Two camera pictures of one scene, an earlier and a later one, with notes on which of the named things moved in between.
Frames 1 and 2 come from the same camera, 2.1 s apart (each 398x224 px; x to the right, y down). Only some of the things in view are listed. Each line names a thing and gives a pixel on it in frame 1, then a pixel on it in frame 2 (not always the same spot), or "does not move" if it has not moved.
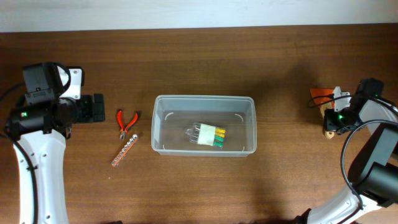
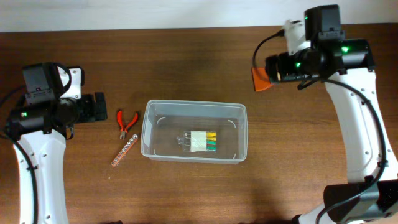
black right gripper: x=328 y=124 to x=282 y=61
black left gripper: x=93 y=114 does not move
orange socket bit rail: x=124 y=150 does not move
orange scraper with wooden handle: x=329 y=106 to x=260 y=79
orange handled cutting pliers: x=122 y=129 does not move
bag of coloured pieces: x=207 y=135 to x=196 y=141
